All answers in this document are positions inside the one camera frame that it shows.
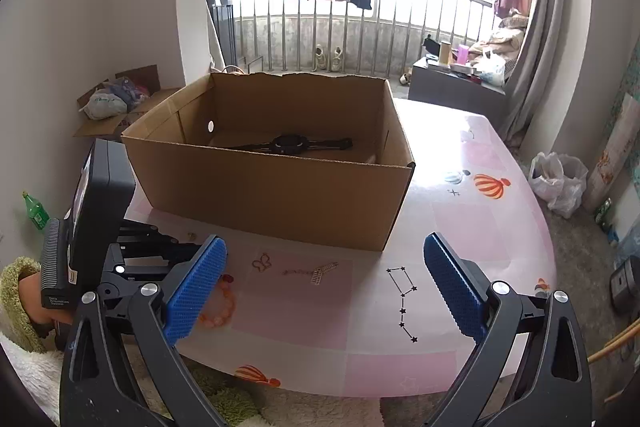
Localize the gold butterfly outline pendant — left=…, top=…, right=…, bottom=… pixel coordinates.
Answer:
left=252, top=253, right=272, bottom=273

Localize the left hand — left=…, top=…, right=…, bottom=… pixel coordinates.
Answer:
left=16, top=272, right=74, bottom=340

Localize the pink patterned tablecloth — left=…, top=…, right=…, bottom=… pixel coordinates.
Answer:
left=130, top=99, right=555, bottom=398

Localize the green plastic bottle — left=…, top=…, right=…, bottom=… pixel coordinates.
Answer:
left=22, top=191, right=50, bottom=231

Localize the white comb hair clip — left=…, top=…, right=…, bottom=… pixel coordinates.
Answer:
left=310, top=262, right=338, bottom=286

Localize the white plastic bag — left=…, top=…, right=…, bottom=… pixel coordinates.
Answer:
left=528, top=152, right=588, bottom=219

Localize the small open cardboard box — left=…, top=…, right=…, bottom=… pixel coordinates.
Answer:
left=74, top=65, right=178, bottom=141

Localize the black square device floor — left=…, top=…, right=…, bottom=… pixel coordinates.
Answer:
left=610, top=256, right=639, bottom=315

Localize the black watch in box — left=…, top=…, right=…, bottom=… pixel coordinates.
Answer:
left=231, top=134, right=352, bottom=156

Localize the large brown cardboard box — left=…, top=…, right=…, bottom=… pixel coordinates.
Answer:
left=122, top=72, right=416, bottom=251

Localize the grey curtain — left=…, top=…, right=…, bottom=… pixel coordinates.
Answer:
left=499, top=0, right=564, bottom=141

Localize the dark grey cabinet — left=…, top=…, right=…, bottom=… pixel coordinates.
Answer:
left=408, top=57, right=506, bottom=130

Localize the metal balcony railing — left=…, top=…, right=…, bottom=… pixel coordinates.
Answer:
left=231, top=0, right=499, bottom=78

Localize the orange bead bracelet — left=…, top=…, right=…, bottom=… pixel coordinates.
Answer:
left=198, top=273, right=238, bottom=327

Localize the black camera box left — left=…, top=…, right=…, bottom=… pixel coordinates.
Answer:
left=40, top=139, right=136, bottom=310

